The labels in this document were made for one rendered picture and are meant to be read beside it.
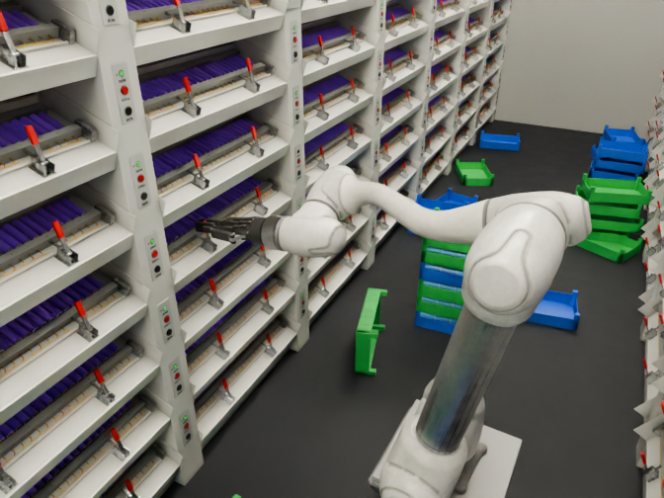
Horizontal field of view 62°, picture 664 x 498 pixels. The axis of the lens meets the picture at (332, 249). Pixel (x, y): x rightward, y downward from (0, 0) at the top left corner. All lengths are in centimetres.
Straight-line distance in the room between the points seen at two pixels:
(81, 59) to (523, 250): 86
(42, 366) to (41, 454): 21
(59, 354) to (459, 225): 88
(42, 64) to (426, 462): 107
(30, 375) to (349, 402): 114
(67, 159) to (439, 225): 76
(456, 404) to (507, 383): 110
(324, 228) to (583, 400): 130
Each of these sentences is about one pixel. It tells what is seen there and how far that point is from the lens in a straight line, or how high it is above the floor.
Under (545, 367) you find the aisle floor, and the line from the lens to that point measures 236.
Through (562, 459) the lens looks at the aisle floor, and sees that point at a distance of 204.
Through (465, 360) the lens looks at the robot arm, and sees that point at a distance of 107.
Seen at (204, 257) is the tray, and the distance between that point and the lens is 158.
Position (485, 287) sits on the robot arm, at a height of 99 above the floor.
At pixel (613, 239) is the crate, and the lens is 338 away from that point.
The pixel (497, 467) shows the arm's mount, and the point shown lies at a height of 23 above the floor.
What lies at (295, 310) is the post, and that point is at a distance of 215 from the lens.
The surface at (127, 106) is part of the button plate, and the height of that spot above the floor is 116.
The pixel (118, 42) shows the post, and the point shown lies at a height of 128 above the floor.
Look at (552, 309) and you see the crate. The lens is 268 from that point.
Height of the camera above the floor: 147
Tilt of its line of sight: 30 degrees down
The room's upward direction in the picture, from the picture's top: straight up
